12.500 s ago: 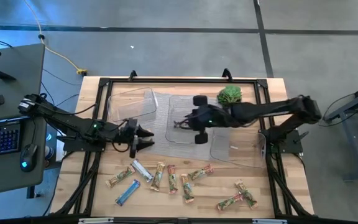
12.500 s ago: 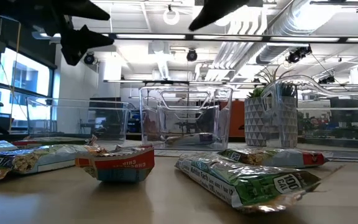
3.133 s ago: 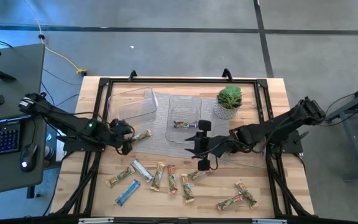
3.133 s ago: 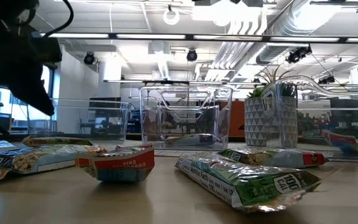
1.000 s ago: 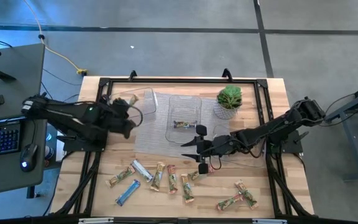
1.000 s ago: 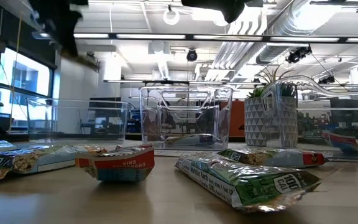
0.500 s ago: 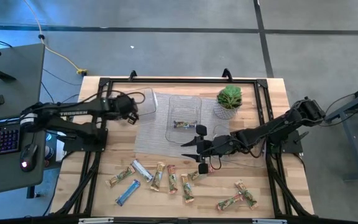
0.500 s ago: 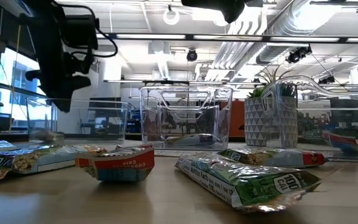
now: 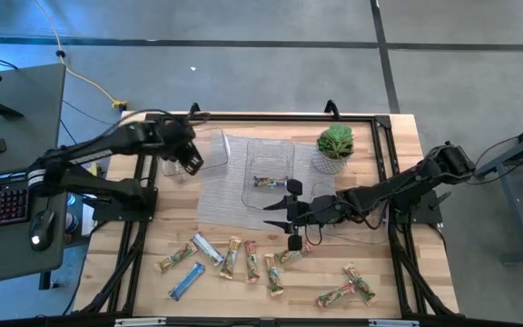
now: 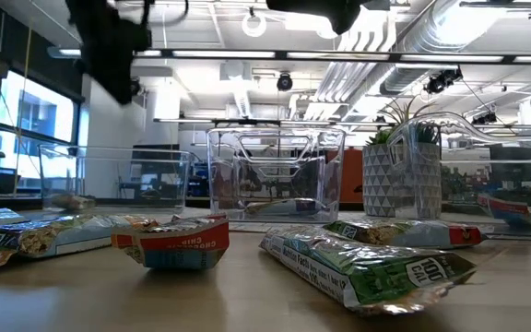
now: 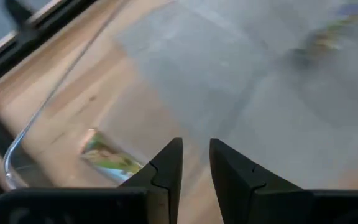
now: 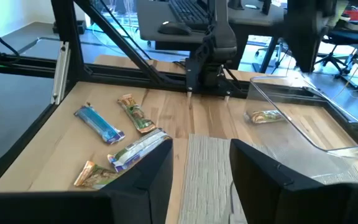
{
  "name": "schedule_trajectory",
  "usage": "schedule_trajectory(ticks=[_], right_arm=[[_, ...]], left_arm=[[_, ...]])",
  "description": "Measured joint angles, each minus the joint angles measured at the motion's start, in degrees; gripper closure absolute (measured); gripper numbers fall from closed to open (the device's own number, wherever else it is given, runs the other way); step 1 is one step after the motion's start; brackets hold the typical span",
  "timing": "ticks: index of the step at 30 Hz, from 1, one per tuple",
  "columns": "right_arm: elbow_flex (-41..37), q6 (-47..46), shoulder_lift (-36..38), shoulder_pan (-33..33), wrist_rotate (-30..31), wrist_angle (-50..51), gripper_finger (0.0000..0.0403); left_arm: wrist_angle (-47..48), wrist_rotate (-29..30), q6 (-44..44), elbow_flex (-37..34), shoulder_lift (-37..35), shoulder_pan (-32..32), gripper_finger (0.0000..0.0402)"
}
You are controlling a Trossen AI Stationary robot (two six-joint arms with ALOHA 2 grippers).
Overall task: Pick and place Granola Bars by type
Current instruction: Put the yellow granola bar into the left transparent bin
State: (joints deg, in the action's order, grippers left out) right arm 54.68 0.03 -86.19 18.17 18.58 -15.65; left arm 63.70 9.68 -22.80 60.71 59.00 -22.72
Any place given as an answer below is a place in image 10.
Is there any clear plastic bin with handles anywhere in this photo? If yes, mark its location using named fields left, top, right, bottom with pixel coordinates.
left=206, top=126, right=346, bottom=224

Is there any narrow clear plastic bin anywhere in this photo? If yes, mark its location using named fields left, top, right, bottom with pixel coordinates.
left=386, top=110, right=531, bottom=234

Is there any green plant in patterned pot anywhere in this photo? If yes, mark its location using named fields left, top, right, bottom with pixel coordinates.
left=361, top=94, right=443, bottom=220

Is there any white ring lamp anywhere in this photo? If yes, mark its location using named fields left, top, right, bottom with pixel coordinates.
left=241, top=9, right=268, bottom=39

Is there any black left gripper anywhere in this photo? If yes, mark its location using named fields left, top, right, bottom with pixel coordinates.
left=65, top=0, right=152, bottom=106

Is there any yellow cable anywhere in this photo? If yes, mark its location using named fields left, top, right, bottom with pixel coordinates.
left=0, top=0, right=34, bottom=197

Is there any black hanging rail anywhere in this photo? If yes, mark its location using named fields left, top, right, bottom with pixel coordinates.
left=153, top=117, right=395, bottom=128

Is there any red-ended Chewy granola bar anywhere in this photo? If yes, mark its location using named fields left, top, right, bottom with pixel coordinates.
left=476, top=193, right=531, bottom=230
left=322, top=218, right=486, bottom=251
left=110, top=213, right=231, bottom=271

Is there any wide clear plastic bin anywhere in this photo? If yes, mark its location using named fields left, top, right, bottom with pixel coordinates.
left=38, top=143, right=193, bottom=214

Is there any grey woven placemat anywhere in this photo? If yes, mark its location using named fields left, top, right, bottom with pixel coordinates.
left=186, top=209, right=531, bottom=242

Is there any large office window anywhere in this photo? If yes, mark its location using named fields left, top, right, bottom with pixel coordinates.
left=0, top=68, right=80, bottom=190

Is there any purple-ended Chewy granola bar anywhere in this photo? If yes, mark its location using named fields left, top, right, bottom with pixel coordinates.
left=244, top=197, right=327, bottom=218

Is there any linear ceiling light strip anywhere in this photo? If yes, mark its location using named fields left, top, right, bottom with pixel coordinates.
left=46, top=44, right=531, bottom=65

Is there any green white snack bar front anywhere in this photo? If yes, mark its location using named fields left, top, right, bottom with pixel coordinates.
left=258, top=224, right=478, bottom=318

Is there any orange cabinet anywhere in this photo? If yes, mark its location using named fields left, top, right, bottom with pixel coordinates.
left=338, top=147, right=365, bottom=205

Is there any black track spotlight cluster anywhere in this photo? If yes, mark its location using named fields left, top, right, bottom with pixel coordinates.
left=423, top=66, right=465, bottom=96

